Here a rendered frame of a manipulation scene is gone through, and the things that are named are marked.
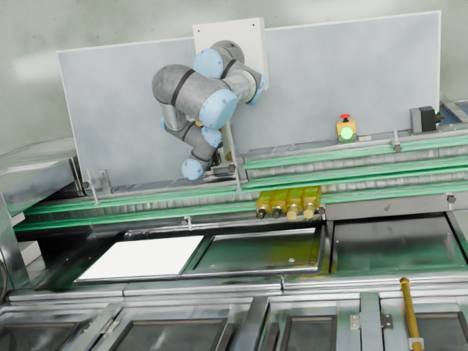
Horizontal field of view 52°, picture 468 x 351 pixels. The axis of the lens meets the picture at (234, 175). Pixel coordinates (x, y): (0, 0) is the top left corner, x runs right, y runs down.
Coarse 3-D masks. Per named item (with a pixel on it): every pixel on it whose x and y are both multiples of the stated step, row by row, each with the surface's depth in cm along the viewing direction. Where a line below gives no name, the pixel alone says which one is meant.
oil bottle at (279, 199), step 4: (276, 192) 182; (280, 192) 182; (284, 192) 181; (288, 192) 181; (276, 196) 178; (280, 196) 177; (284, 196) 176; (272, 200) 175; (276, 200) 174; (280, 200) 173; (284, 200) 173; (272, 204) 173; (276, 204) 172; (280, 204) 172; (284, 204) 172; (272, 208) 173; (284, 208) 172; (284, 212) 172
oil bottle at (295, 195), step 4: (292, 188) 183; (296, 188) 182; (300, 188) 181; (304, 188) 183; (292, 192) 178; (296, 192) 178; (300, 192) 177; (288, 196) 175; (292, 196) 174; (296, 196) 173; (300, 196) 173; (288, 200) 172; (292, 200) 171; (296, 200) 171; (300, 200) 171; (288, 204) 171; (292, 204) 170; (296, 204) 170; (300, 204) 170; (300, 208) 171; (300, 212) 172
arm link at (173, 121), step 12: (156, 72) 134; (168, 72) 128; (180, 72) 127; (156, 84) 131; (168, 84) 127; (156, 96) 136; (168, 96) 128; (168, 108) 144; (168, 120) 156; (180, 120) 157; (168, 132) 172; (180, 132) 167
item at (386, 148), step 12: (408, 144) 172; (420, 144) 169; (432, 144) 166; (444, 144) 164; (456, 144) 163; (300, 156) 184; (312, 156) 182; (324, 156) 177; (336, 156) 174; (348, 156) 173; (252, 168) 183
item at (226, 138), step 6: (192, 120) 196; (228, 126) 193; (222, 132) 202; (228, 132) 194; (222, 138) 203; (228, 138) 195; (228, 144) 203; (228, 150) 204; (222, 156) 205; (222, 162) 201; (228, 162) 200
